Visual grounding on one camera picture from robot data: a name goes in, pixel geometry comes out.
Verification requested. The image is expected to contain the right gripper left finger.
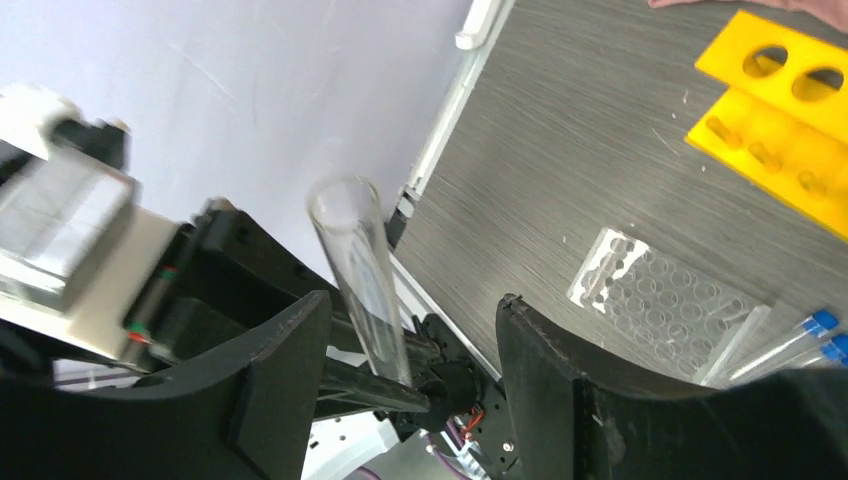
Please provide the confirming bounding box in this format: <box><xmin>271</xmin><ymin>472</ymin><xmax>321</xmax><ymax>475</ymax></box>
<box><xmin>1</xmin><ymin>291</ymin><xmax>331</xmax><ymax>479</ymax></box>

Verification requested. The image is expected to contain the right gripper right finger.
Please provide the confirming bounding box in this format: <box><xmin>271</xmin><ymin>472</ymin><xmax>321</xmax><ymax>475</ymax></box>
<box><xmin>496</xmin><ymin>294</ymin><xmax>847</xmax><ymax>479</ymax></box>

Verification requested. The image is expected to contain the large clear test tube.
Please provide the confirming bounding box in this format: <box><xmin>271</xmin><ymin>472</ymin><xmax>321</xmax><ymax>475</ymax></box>
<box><xmin>306</xmin><ymin>175</ymin><xmax>413</xmax><ymax>386</ymax></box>

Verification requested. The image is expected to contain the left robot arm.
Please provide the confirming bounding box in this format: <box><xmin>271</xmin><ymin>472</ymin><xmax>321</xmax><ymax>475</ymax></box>
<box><xmin>1</xmin><ymin>210</ymin><xmax>413</xmax><ymax>479</ymax></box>

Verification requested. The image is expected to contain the clear well plate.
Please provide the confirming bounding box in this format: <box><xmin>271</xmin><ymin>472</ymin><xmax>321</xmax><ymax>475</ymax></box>
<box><xmin>568</xmin><ymin>228</ymin><xmax>771</xmax><ymax>388</ymax></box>

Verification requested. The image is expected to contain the blue capped tube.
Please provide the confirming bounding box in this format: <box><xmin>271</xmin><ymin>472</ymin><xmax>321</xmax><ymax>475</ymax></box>
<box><xmin>716</xmin><ymin>309</ymin><xmax>847</xmax><ymax>387</ymax></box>
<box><xmin>783</xmin><ymin>334</ymin><xmax>847</xmax><ymax>369</ymax></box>

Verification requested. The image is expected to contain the yellow test tube rack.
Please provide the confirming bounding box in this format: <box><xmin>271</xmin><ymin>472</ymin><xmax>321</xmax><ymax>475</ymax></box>
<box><xmin>685</xmin><ymin>10</ymin><xmax>847</xmax><ymax>240</ymax></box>

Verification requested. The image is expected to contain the metal clothes rack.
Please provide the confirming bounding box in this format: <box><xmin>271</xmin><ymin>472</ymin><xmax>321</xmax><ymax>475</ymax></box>
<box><xmin>389</xmin><ymin>1</ymin><xmax>514</xmax><ymax>380</ymax></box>

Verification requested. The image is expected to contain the pink cloth garment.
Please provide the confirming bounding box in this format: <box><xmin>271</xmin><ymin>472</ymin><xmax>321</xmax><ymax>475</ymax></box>
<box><xmin>647</xmin><ymin>0</ymin><xmax>848</xmax><ymax>33</ymax></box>

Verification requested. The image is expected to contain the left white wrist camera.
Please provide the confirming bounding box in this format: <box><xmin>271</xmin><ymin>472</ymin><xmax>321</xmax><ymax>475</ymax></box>
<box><xmin>1</xmin><ymin>84</ymin><xmax>137</xmax><ymax>311</ymax></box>

